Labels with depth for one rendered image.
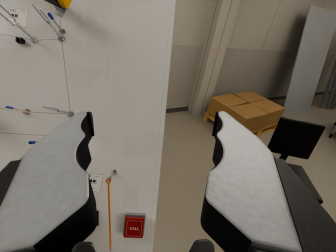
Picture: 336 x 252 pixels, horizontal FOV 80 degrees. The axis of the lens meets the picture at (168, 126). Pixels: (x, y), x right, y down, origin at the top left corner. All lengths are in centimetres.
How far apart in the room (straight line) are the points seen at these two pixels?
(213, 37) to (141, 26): 250
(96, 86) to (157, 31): 24
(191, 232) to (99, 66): 162
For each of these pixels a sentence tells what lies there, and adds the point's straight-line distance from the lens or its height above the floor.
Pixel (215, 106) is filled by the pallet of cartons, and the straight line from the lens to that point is 326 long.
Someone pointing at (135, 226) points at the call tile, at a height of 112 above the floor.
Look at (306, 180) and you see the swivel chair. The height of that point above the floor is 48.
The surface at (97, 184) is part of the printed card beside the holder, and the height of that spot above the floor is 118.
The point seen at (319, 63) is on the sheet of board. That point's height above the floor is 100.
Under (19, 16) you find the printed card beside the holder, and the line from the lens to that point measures 75.
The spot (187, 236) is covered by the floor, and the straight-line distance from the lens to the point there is 193.
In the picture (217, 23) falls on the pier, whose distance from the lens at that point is 312.
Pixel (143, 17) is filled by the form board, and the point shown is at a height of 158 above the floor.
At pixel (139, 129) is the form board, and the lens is 59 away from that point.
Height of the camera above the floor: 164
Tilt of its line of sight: 32 degrees down
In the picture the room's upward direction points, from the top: 10 degrees clockwise
